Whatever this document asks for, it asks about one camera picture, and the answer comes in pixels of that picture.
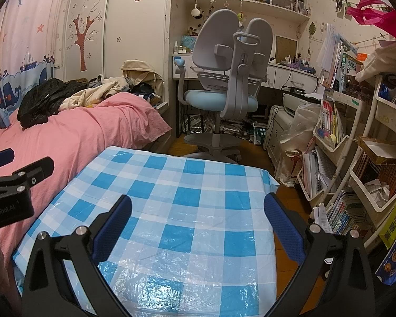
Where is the white wardrobe with tree sticker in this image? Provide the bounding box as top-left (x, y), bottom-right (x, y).
top-left (64, 0), bottom-right (172, 83)

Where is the pink bed blanket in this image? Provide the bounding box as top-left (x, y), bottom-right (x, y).
top-left (0, 91), bottom-right (172, 271)

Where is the white rolling cart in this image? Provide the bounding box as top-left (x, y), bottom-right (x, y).
top-left (297, 73), bottom-right (396, 248)

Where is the black jacket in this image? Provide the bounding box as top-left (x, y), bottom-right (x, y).
top-left (17, 77), bottom-right (89, 129)

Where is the grey and blue desk chair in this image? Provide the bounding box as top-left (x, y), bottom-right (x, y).
top-left (176, 8), bottom-right (269, 166)

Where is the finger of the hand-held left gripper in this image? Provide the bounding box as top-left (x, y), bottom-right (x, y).
top-left (12, 156), bottom-right (55, 190)
top-left (0, 148), bottom-right (15, 172)

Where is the cream tote bag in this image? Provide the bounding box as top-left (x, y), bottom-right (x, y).
top-left (355, 38), bottom-right (396, 83)

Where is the paper bag with pink handle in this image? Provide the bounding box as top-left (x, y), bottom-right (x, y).
top-left (275, 148), bottom-right (306, 187)

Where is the cardboard box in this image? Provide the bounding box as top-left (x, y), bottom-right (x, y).
top-left (356, 135), bottom-right (396, 166)

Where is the white drawer cabinet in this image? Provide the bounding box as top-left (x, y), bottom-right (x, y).
top-left (262, 106), bottom-right (291, 166)

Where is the upright stack of books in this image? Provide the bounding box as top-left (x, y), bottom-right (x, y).
top-left (317, 23), bottom-right (367, 93)

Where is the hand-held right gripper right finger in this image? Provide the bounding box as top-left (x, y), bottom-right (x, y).
top-left (263, 192), bottom-right (375, 317)

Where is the white printer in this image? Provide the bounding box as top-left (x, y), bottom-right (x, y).
top-left (282, 92), bottom-right (322, 116)

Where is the beige hat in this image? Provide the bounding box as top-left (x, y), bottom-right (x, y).
top-left (120, 59), bottom-right (164, 90)

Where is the blue tissue box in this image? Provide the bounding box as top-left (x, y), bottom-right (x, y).
top-left (180, 35), bottom-right (199, 50)

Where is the pink curtain with whale print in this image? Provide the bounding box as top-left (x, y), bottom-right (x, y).
top-left (0, 0), bottom-right (67, 129)

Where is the pink shopping bag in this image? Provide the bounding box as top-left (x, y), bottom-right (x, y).
top-left (345, 0), bottom-right (396, 40)

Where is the white desk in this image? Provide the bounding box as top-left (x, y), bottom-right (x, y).
top-left (172, 53), bottom-right (320, 96)

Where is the dark plaid clothing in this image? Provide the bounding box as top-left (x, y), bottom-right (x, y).
top-left (129, 82), bottom-right (162, 104)

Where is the blue checked tablecloth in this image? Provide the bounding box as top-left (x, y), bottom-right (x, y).
top-left (11, 145), bottom-right (279, 317)

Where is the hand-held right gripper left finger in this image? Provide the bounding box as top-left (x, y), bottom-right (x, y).
top-left (21, 194), bottom-right (133, 317)

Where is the clear plastic bag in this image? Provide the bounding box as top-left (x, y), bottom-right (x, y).
top-left (277, 102), bottom-right (322, 159)

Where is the beige clothes pile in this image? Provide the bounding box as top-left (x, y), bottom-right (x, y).
top-left (59, 76), bottom-right (133, 111)

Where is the stack of magazines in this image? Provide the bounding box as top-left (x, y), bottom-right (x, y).
top-left (323, 188), bottom-right (373, 235)

